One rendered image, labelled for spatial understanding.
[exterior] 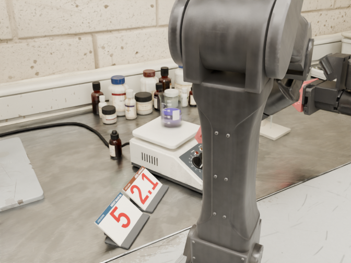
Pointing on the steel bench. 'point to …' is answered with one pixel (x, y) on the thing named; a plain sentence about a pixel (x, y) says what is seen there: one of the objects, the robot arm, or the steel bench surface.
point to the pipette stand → (275, 133)
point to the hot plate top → (144, 132)
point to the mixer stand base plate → (16, 176)
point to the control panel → (187, 158)
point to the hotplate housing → (165, 162)
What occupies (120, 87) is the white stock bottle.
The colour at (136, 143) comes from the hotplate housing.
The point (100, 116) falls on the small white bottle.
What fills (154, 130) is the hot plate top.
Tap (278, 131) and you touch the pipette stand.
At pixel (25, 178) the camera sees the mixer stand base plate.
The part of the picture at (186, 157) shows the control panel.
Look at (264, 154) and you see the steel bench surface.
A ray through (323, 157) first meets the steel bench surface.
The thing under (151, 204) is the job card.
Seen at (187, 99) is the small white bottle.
